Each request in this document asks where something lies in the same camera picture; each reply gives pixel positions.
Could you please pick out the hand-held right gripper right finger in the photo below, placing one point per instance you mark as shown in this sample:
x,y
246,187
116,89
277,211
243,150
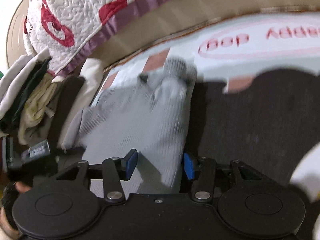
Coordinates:
x,y
189,166

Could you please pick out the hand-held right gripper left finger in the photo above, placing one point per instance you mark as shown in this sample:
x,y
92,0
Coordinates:
x,y
131,165

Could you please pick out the grey waffle knit garment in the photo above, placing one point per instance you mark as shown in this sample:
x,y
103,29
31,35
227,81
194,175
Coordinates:
x,y
140,120

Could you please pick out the stack of folded clothes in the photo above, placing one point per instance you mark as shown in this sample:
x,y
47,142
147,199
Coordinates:
x,y
67,97

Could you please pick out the person's left hand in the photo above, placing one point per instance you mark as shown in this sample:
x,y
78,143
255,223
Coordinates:
x,y
22,187

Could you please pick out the cream garment with yellow trim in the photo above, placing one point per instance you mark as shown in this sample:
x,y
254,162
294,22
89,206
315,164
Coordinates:
x,y
37,105

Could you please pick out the black folded garment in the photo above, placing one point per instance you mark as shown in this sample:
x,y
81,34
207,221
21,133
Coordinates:
x,y
27,87

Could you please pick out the printed cartoon floor mat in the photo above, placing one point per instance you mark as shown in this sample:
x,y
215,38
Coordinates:
x,y
262,120

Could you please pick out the white folded cloth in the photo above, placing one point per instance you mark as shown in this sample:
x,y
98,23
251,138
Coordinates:
x,y
92,75

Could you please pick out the beige round panel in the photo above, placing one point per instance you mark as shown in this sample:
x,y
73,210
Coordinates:
x,y
15,30

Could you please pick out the white quilted bedspread red print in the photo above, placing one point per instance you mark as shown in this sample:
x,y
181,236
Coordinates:
x,y
82,7

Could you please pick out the beige bed frame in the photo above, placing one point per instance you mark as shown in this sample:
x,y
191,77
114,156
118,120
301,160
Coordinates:
x,y
175,22

